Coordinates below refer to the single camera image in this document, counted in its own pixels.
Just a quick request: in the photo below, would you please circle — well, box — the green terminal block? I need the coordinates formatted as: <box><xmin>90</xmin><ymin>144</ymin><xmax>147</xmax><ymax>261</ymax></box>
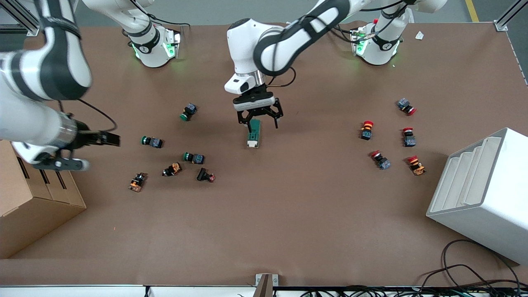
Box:
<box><xmin>246</xmin><ymin>119</ymin><xmax>262</xmax><ymax>149</ymax></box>

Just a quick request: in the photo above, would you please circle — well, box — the black button orange base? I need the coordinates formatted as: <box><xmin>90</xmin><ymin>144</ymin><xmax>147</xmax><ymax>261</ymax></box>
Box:
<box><xmin>162</xmin><ymin>162</ymin><xmax>183</xmax><ymax>177</ymax></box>
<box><xmin>128</xmin><ymin>172</ymin><xmax>147</xmax><ymax>193</ymax></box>

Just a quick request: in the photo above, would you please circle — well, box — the metal right base connector plate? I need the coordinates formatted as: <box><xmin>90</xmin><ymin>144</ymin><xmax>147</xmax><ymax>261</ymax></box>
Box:
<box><xmin>163</xmin><ymin>27</ymin><xmax>184</xmax><ymax>59</ymax></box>

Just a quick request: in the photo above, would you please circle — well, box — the metal base connector plate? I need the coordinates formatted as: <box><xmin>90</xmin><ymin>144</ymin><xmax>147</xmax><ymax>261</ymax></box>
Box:
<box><xmin>350</xmin><ymin>27</ymin><xmax>368</xmax><ymax>57</ymax></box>
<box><xmin>163</xmin><ymin>27</ymin><xmax>184</xmax><ymax>59</ymax></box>

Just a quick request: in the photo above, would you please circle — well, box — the brown cardboard box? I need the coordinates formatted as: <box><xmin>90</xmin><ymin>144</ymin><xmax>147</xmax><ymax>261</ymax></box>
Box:
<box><xmin>0</xmin><ymin>140</ymin><xmax>87</xmax><ymax>259</ymax></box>

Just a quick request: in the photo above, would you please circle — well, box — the metal left base connector plate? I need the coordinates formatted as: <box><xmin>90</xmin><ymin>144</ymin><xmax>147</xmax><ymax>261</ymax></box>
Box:
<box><xmin>350</xmin><ymin>27</ymin><xmax>368</xmax><ymax>57</ymax></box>

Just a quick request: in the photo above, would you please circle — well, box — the red emergency button grey base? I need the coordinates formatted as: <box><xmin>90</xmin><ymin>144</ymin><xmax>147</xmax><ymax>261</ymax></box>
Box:
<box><xmin>397</xmin><ymin>98</ymin><xmax>417</xmax><ymax>116</ymax></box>
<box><xmin>370</xmin><ymin>150</ymin><xmax>391</xmax><ymax>170</ymax></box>

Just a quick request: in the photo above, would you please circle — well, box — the red button blue base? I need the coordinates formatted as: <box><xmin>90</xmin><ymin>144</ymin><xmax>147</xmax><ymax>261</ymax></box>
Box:
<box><xmin>402</xmin><ymin>127</ymin><xmax>417</xmax><ymax>148</ymax></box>

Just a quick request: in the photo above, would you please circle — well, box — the red emergency button orange base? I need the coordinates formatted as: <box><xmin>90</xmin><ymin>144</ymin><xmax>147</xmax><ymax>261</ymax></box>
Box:
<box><xmin>407</xmin><ymin>155</ymin><xmax>427</xmax><ymax>176</ymax></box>

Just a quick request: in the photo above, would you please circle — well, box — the white stepped plastic rack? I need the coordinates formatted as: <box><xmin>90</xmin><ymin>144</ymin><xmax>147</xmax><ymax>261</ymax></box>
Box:
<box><xmin>426</xmin><ymin>127</ymin><xmax>528</xmax><ymax>265</ymax></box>

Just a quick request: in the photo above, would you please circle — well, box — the black switch red tip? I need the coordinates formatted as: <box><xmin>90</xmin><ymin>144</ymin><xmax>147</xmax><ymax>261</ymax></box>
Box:
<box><xmin>196</xmin><ymin>167</ymin><xmax>216</xmax><ymax>183</ymax></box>

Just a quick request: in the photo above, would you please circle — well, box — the red orange button switch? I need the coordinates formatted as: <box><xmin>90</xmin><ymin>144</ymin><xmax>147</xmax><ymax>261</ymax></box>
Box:
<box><xmin>360</xmin><ymin>120</ymin><xmax>375</xmax><ymax>141</ymax></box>

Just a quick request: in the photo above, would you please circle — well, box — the black left base cable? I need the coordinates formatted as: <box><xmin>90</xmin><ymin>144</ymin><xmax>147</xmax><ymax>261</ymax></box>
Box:
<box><xmin>329</xmin><ymin>24</ymin><xmax>364</xmax><ymax>44</ymax></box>

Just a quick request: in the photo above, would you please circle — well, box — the black base cable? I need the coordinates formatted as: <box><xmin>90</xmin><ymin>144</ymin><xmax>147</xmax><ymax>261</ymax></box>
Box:
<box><xmin>148</xmin><ymin>15</ymin><xmax>191</xmax><ymax>28</ymax></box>
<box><xmin>329</xmin><ymin>24</ymin><xmax>364</xmax><ymax>44</ymax></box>

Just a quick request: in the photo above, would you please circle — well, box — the black right base cable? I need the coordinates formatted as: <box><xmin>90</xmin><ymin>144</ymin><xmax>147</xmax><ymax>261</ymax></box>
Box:
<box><xmin>148</xmin><ymin>15</ymin><xmax>191</xmax><ymax>28</ymax></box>

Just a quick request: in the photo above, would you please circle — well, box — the aluminium frame profile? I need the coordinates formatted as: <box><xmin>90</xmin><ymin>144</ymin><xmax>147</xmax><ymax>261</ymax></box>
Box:
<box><xmin>0</xmin><ymin>0</ymin><xmax>42</xmax><ymax>36</ymax></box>
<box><xmin>494</xmin><ymin>0</ymin><xmax>528</xmax><ymax>32</ymax></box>

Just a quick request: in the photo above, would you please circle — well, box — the white table edge rail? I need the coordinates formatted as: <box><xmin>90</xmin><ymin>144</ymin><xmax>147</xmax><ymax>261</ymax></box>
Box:
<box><xmin>0</xmin><ymin>285</ymin><xmax>258</xmax><ymax>297</ymax></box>

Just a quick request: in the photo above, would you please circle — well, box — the metal table edge bracket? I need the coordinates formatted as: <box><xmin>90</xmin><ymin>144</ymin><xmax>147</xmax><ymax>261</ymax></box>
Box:
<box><xmin>255</xmin><ymin>273</ymin><xmax>279</xmax><ymax>297</ymax></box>

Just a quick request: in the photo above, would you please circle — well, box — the black floor cable bundle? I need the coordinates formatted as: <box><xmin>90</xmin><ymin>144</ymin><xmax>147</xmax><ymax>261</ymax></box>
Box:
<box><xmin>301</xmin><ymin>284</ymin><xmax>528</xmax><ymax>297</ymax></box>

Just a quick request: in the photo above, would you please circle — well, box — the black looped floor cable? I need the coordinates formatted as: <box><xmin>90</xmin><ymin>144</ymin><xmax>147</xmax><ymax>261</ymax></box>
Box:
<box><xmin>442</xmin><ymin>239</ymin><xmax>521</xmax><ymax>289</ymax></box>

